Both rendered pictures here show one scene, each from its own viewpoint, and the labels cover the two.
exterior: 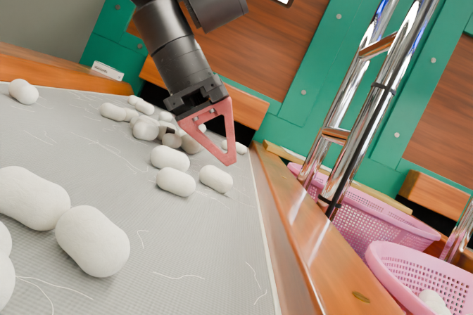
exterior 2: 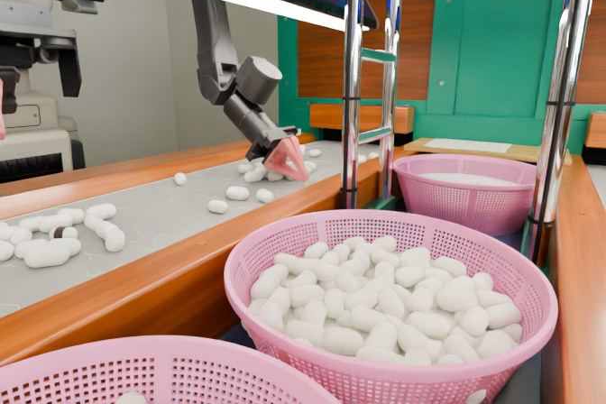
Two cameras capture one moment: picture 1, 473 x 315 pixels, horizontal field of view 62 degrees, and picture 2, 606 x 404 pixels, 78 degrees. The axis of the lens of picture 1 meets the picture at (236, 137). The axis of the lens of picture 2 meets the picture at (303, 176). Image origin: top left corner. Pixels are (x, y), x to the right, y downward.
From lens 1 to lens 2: 0.37 m
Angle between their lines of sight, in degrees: 35
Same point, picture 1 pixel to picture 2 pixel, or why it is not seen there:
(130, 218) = (164, 230)
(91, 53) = (283, 121)
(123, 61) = (302, 118)
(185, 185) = (217, 207)
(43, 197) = (104, 229)
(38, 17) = not seen: hidden behind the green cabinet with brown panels
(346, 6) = not seen: outside the picture
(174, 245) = (172, 237)
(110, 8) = (282, 86)
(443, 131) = not seen: outside the picture
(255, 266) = not seen: hidden behind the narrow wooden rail
